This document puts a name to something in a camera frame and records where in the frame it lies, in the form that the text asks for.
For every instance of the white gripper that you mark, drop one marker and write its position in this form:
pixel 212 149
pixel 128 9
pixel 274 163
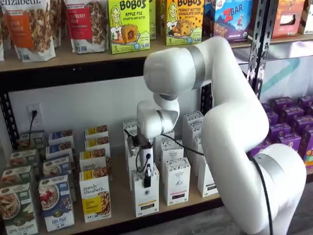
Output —
pixel 147 156

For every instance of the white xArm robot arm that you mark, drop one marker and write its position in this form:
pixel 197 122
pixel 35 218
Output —
pixel 232 122

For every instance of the white box pink strip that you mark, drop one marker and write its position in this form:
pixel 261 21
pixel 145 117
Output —
pixel 171 149
pixel 168 138
pixel 177 181

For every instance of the wooden shelf board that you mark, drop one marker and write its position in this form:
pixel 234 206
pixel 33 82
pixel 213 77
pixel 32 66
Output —
pixel 73 60
pixel 121 195
pixel 288 40

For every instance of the yellow purely elizabeth granola box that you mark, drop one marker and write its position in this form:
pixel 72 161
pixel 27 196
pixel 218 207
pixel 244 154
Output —
pixel 96 131
pixel 96 144
pixel 95 195
pixel 93 161

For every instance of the blue Flax Plus box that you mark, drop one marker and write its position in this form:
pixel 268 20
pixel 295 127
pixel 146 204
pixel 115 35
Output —
pixel 58 149
pixel 56 203
pixel 56 166
pixel 61 135

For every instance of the purple Annie's box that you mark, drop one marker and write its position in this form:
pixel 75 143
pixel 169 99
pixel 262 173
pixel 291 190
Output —
pixel 283 102
pixel 272 118
pixel 280 132
pixel 289 144
pixel 267 107
pixel 293 113
pixel 305 101
pixel 306 147
pixel 261 149
pixel 303 123

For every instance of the green oatmeal box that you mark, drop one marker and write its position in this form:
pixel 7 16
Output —
pixel 17 175
pixel 30 140
pixel 23 157
pixel 17 210

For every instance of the green Bobo's apple pie box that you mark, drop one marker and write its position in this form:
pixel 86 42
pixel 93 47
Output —
pixel 152 19
pixel 128 24

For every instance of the orange Bobo's peanut butter box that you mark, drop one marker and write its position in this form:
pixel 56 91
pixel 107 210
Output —
pixel 184 22

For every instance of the blue Z Bar box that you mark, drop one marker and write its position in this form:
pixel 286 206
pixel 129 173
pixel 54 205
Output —
pixel 232 19

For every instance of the orange snack box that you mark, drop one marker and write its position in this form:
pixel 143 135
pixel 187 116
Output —
pixel 287 17

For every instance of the white snack box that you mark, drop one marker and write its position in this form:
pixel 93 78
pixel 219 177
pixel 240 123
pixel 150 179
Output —
pixel 306 17

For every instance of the red label granola bag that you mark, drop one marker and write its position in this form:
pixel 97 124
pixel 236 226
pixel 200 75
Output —
pixel 85 24

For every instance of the white plastic sheet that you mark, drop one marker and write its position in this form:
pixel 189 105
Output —
pixel 288 73

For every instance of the white wall outlet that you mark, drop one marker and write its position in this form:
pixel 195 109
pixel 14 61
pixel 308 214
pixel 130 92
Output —
pixel 39 122

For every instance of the black metal shelf frame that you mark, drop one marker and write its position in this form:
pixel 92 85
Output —
pixel 266 14
pixel 49 78

